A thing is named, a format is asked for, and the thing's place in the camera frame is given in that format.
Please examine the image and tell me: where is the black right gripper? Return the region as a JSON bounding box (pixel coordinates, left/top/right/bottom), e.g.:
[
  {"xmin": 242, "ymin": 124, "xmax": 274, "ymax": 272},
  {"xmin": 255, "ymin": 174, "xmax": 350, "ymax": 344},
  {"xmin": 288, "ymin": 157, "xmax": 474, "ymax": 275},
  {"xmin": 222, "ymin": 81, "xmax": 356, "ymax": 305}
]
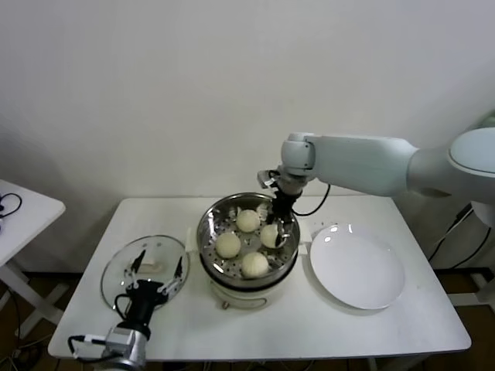
[{"xmin": 265, "ymin": 187, "xmax": 299, "ymax": 249}]

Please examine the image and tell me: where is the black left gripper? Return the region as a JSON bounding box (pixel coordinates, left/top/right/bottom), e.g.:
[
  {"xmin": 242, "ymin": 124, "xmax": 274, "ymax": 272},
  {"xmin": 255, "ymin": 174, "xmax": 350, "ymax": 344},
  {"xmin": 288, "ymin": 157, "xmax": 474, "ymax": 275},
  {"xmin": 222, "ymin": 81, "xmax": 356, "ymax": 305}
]
[{"xmin": 123, "ymin": 250, "xmax": 185, "ymax": 329}]

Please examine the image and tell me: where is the white steamed baozi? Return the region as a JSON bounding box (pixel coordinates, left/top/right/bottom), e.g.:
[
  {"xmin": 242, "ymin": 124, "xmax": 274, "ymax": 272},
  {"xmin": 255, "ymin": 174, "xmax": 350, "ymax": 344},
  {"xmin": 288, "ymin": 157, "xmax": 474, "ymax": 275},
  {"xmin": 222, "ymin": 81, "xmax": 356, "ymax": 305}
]
[
  {"xmin": 259, "ymin": 225, "xmax": 282, "ymax": 248},
  {"xmin": 215, "ymin": 233, "xmax": 241, "ymax": 259},
  {"xmin": 241, "ymin": 251, "xmax": 270, "ymax": 279},
  {"xmin": 235, "ymin": 208, "xmax": 262, "ymax": 234}
]

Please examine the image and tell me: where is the round glass pot lid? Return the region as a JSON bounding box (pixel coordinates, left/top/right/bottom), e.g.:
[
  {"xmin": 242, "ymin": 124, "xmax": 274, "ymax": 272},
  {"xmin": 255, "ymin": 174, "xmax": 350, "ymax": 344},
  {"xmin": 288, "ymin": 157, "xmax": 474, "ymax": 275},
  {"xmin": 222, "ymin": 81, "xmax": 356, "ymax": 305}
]
[{"xmin": 99, "ymin": 234, "xmax": 191, "ymax": 315}]

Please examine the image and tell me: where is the stainless steel steamer basket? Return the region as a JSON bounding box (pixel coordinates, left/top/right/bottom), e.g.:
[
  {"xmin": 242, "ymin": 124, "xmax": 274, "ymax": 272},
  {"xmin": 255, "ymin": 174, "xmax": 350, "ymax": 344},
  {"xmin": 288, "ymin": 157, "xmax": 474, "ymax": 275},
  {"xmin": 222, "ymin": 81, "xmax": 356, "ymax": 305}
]
[{"xmin": 196, "ymin": 192, "xmax": 302, "ymax": 281}]

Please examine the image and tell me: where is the steel steamer pot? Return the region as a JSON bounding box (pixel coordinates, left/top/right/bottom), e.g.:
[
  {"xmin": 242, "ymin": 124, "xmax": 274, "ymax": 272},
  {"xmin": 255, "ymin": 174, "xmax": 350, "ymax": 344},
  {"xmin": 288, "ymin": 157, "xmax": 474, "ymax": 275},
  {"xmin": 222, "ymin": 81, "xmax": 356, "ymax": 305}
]
[{"xmin": 185, "ymin": 220, "xmax": 312, "ymax": 311}]

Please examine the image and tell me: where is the round white plate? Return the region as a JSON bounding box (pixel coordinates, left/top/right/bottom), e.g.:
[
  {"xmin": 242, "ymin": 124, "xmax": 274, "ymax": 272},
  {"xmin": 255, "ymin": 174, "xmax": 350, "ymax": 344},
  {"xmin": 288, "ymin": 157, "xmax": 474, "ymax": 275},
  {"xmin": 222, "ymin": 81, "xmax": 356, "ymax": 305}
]
[{"xmin": 309, "ymin": 223, "xmax": 406, "ymax": 310}]

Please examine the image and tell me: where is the white side table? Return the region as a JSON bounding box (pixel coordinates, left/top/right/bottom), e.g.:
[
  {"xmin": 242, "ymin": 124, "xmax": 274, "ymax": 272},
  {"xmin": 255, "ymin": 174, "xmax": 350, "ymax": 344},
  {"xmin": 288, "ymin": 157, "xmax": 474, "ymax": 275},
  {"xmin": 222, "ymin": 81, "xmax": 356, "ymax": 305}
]
[{"xmin": 0, "ymin": 179, "xmax": 67, "ymax": 341}]

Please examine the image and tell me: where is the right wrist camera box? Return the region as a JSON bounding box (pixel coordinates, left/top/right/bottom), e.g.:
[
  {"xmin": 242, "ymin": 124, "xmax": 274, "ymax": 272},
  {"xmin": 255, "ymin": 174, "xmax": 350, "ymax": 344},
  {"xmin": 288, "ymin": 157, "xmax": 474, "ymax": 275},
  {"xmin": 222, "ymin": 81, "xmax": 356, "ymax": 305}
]
[{"xmin": 257, "ymin": 168, "xmax": 282, "ymax": 189}]

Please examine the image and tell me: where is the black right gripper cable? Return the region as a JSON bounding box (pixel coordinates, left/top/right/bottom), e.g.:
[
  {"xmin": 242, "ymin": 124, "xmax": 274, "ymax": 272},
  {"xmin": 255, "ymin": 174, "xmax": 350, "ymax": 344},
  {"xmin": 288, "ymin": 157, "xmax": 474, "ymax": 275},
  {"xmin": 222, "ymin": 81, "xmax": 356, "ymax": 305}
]
[{"xmin": 292, "ymin": 181, "xmax": 332, "ymax": 216}]

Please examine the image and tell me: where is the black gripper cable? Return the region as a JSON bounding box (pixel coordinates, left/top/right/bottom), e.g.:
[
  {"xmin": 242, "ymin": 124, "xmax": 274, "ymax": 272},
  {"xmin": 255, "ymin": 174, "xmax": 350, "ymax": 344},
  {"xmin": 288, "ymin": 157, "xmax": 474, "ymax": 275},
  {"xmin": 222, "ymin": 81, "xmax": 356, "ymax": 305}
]
[
  {"xmin": 114, "ymin": 293, "xmax": 135, "ymax": 320},
  {"xmin": 292, "ymin": 181, "xmax": 332, "ymax": 216}
]

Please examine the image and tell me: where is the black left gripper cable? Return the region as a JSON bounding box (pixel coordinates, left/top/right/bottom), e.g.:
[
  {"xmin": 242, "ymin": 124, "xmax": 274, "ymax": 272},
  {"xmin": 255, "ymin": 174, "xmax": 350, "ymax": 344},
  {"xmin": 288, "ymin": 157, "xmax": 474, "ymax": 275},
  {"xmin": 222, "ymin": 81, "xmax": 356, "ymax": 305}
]
[{"xmin": 114, "ymin": 293, "xmax": 135, "ymax": 320}]

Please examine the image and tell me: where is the black floor cable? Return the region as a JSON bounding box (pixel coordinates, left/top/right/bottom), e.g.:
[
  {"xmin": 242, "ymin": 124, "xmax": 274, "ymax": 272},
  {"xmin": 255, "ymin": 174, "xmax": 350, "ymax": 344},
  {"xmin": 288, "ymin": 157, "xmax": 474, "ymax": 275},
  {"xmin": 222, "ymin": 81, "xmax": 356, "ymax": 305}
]
[{"xmin": 0, "ymin": 288, "xmax": 51, "ymax": 360}]

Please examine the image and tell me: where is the black looped cable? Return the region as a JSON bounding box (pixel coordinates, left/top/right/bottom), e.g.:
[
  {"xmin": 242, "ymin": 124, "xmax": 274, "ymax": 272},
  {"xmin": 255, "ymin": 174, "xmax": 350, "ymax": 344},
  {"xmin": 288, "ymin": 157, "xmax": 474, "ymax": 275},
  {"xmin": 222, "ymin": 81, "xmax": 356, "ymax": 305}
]
[{"xmin": 0, "ymin": 192, "xmax": 22, "ymax": 223}]

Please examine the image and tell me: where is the black wall power cable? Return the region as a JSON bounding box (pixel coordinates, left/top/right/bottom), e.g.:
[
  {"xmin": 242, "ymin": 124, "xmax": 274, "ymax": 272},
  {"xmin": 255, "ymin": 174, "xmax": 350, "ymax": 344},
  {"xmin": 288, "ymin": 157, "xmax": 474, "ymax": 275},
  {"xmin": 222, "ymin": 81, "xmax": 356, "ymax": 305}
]
[{"xmin": 427, "ymin": 203, "xmax": 488, "ymax": 271}]

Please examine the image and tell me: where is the white metal floor frame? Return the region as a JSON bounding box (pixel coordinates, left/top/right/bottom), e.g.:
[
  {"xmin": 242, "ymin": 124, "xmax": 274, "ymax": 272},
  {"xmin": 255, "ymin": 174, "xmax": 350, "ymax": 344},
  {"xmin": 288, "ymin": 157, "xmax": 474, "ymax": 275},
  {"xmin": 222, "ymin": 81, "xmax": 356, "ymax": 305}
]
[{"xmin": 448, "ymin": 270, "xmax": 495, "ymax": 307}]

